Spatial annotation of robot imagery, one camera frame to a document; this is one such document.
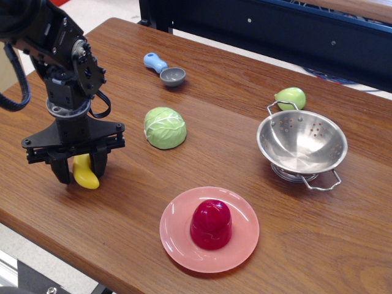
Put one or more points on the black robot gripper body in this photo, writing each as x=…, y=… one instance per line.
x=73, y=132

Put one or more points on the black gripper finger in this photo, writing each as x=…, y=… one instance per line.
x=98, y=160
x=60, y=168

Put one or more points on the yellow toy banana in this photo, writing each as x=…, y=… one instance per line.
x=82, y=172

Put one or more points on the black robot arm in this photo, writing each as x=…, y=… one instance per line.
x=62, y=57

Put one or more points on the green toy cabbage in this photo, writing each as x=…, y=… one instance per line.
x=164, y=128

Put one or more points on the beige cabinet side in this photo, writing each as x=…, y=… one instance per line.
x=8, y=76

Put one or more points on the grey metal base with screw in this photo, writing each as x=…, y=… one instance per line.
x=18, y=277

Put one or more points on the pink plastic plate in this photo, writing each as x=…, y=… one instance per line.
x=175, y=234

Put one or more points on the red jelly dome toy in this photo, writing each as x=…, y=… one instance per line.
x=211, y=225

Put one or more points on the green toy pear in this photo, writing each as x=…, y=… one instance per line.
x=289, y=95

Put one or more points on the blue handled grey scoop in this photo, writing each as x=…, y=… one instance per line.
x=170, y=76

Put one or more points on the steel colander with handles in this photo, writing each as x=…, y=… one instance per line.
x=302, y=146

